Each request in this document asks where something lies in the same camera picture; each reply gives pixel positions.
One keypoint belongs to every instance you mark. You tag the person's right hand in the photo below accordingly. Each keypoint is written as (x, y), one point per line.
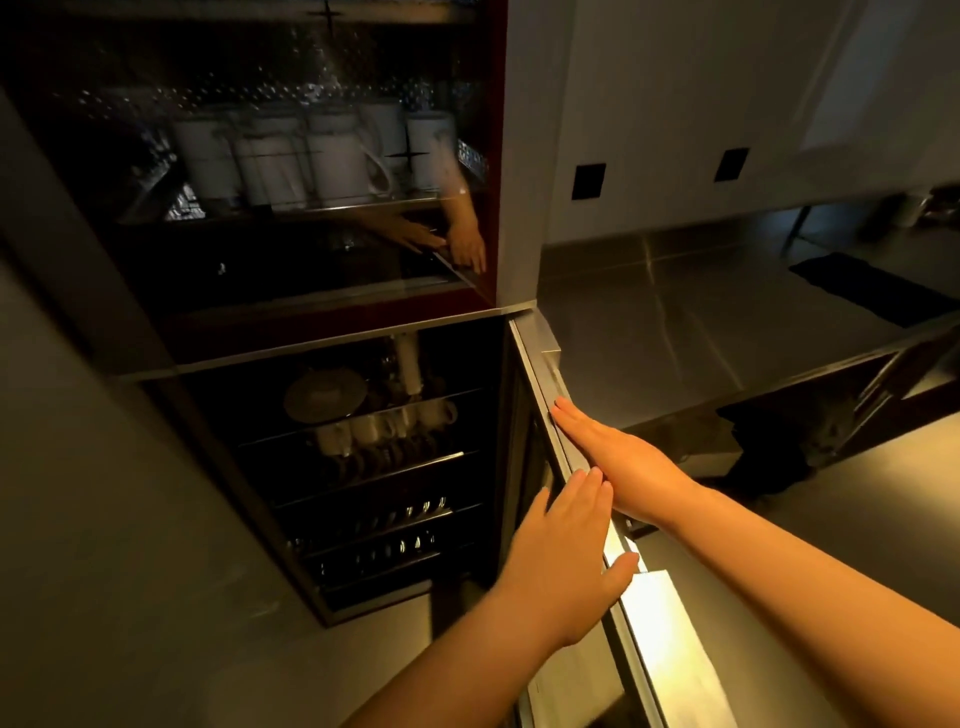
(630, 469)

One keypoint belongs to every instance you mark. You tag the person's left hand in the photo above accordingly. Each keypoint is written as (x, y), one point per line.
(555, 555)

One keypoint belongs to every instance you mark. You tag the person's left little finger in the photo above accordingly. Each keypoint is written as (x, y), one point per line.
(543, 501)

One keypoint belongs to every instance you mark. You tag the person's left thumb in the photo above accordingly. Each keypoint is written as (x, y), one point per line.
(621, 574)

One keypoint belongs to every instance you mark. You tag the person's right fingers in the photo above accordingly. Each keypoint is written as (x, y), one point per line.
(592, 439)

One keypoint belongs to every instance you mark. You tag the person's right forearm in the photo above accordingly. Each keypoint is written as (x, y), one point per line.
(810, 600)

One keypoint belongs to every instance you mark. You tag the person's left forearm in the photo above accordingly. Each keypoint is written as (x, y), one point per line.
(465, 660)

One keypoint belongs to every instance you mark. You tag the small white cup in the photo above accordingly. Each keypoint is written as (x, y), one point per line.
(334, 437)
(367, 429)
(399, 421)
(436, 412)

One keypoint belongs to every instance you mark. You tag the row of metal cutlery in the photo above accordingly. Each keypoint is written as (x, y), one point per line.
(397, 536)

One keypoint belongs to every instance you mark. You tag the row of dark cups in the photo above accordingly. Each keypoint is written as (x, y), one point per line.
(382, 459)

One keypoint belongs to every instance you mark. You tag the white bottle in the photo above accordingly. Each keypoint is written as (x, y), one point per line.
(408, 364)

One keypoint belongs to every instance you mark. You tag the black bag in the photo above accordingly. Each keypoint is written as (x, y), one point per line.
(787, 442)

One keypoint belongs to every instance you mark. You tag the dark round plate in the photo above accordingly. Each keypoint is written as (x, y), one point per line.
(325, 394)

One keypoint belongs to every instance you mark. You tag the black mat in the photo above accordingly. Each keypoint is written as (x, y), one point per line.
(862, 289)

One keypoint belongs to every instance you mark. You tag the cabinet dark glass door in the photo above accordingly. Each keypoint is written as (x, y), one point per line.
(300, 300)

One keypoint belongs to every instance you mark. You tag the white mug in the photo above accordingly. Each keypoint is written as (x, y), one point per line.
(271, 165)
(204, 161)
(431, 150)
(386, 131)
(337, 161)

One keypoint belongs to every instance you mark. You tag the dark disinfection cabinet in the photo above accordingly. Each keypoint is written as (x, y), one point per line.
(90, 247)

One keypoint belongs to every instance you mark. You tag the black wall socket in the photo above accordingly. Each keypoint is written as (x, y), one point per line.
(589, 181)
(731, 164)

